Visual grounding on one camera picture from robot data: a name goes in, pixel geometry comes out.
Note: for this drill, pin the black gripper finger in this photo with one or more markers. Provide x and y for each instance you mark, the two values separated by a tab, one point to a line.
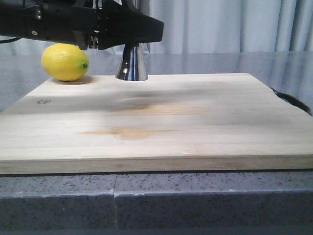
124	24

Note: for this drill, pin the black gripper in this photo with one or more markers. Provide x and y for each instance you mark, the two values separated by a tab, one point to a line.
63	21

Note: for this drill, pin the silver double jigger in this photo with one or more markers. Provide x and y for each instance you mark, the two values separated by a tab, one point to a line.
132	66

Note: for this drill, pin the yellow lemon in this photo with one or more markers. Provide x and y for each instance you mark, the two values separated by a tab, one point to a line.
64	62

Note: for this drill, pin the grey curtain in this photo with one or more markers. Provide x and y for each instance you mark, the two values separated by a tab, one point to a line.
220	26

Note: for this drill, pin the wooden cutting board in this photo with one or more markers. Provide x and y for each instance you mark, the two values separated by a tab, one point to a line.
169	122

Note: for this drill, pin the black cutting board handle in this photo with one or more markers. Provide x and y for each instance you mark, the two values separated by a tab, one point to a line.
293	101

